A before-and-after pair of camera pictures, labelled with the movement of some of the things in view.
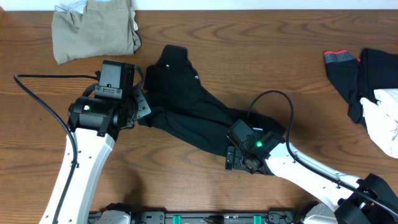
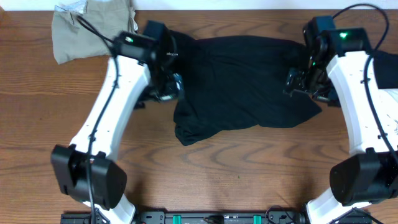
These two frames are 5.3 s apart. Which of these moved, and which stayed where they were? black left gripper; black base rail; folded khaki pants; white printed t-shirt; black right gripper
Moved: black right gripper; black left gripper
Stayed: folded khaki pants; black base rail; white printed t-shirt
